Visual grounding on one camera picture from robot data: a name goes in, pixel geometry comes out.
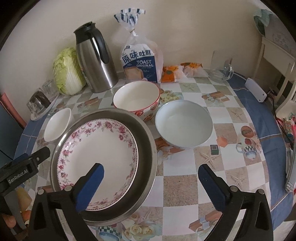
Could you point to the strawberry print bowl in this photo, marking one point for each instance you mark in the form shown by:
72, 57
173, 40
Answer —
135, 97

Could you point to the glass pitcher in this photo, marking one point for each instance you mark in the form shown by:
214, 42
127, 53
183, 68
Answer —
220, 69

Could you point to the chequered printed tablecloth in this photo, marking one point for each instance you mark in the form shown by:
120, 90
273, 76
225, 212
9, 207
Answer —
231, 115

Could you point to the glass cups on tray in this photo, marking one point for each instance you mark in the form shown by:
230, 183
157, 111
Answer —
49, 105

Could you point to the upturned glass cup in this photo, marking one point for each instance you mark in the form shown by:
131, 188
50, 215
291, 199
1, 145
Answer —
49, 87

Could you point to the napa cabbage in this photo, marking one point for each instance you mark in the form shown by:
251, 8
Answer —
68, 71

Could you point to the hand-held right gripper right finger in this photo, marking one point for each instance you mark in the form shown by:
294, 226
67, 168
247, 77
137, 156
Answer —
212, 187

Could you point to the white power strip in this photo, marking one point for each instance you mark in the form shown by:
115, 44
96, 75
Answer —
255, 89

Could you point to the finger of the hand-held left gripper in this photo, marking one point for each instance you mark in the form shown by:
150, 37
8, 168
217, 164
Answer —
40, 155

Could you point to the green and white cloth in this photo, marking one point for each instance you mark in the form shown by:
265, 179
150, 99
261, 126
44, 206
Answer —
272, 25

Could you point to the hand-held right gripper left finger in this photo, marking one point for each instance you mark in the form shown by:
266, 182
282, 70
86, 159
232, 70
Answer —
90, 187

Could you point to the white wooden chair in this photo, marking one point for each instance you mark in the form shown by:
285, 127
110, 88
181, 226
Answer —
277, 60

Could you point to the round plate pink floral rim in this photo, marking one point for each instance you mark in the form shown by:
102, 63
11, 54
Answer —
101, 157

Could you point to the glass teapot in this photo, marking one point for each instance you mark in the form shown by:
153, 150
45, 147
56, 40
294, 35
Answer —
39, 103

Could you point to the colourful small packets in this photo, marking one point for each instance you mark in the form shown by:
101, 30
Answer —
289, 127

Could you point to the stainless steel thermos jug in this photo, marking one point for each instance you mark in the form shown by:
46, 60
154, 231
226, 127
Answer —
94, 62

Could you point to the toast bread bag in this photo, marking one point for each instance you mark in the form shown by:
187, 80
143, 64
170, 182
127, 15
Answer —
140, 62

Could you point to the clear orange snack packet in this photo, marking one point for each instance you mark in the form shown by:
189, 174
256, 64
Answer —
194, 69

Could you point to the plain white square bowl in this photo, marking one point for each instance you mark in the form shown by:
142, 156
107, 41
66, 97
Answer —
56, 126

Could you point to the large stainless steel basin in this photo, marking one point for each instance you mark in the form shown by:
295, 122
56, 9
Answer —
148, 162

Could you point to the small floral white bowl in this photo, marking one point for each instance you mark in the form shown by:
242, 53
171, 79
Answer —
183, 122

